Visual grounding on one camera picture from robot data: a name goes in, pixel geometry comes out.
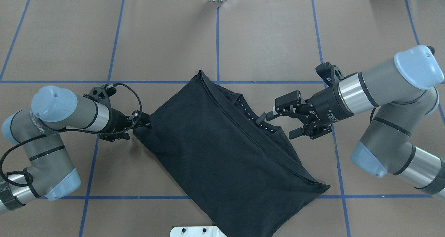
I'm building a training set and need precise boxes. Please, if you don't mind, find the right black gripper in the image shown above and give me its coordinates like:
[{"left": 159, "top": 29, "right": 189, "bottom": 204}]
[{"left": 266, "top": 87, "right": 354, "bottom": 139}]

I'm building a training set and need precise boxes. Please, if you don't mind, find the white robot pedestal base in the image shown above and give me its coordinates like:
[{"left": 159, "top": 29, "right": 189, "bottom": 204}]
[{"left": 170, "top": 226, "right": 226, "bottom": 237}]

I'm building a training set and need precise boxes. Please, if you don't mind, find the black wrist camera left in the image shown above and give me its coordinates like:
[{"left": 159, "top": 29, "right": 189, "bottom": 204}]
[{"left": 83, "top": 84, "right": 117, "bottom": 108}]

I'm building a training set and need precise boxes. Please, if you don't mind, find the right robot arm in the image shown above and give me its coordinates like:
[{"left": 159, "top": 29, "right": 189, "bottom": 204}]
[{"left": 262, "top": 45, "right": 444, "bottom": 199}]

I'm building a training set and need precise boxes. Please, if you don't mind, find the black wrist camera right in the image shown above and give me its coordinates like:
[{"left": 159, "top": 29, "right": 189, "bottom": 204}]
[{"left": 315, "top": 62, "right": 348, "bottom": 87}]

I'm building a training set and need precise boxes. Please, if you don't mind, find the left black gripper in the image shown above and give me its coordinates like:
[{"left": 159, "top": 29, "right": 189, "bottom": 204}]
[{"left": 101, "top": 108, "right": 152, "bottom": 142}]

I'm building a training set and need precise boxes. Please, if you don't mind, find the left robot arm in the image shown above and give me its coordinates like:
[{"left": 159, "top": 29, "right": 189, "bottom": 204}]
[{"left": 1, "top": 82, "right": 151, "bottom": 214}]

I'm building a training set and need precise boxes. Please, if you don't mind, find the black t-shirt with logo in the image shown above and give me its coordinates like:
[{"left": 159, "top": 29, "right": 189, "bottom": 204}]
[{"left": 133, "top": 71, "right": 330, "bottom": 237}]

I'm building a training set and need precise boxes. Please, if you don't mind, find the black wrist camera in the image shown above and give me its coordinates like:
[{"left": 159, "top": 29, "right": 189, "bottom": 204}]
[
  {"left": 315, "top": 62, "right": 348, "bottom": 87},
  {"left": 83, "top": 84, "right": 117, "bottom": 108}
]

